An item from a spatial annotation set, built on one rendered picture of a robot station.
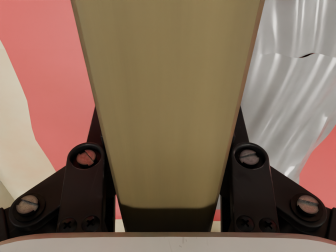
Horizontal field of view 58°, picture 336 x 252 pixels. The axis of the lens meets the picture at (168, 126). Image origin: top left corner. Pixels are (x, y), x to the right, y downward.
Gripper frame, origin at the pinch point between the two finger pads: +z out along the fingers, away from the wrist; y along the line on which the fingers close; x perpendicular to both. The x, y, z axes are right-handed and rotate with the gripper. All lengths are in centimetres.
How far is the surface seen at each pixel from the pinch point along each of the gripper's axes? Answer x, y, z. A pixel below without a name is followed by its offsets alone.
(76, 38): 0.4, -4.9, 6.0
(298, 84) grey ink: -2.3, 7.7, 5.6
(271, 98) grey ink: -3.2, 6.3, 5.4
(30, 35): 0.6, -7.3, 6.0
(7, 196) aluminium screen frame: -15.1, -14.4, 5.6
